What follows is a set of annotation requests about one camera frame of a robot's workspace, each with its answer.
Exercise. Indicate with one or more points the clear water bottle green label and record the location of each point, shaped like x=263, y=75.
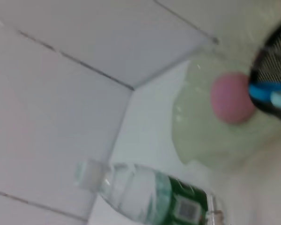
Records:
x=140, y=192

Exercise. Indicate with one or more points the pink peach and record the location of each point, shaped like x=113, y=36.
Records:
x=231, y=98

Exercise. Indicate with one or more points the blue capped scissors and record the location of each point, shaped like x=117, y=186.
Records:
x=267, y=92

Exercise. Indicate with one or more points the green glass fruit plate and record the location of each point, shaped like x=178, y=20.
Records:
x=201, y=140

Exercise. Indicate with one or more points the black mesh pen holder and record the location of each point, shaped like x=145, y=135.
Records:
x=276, y=56

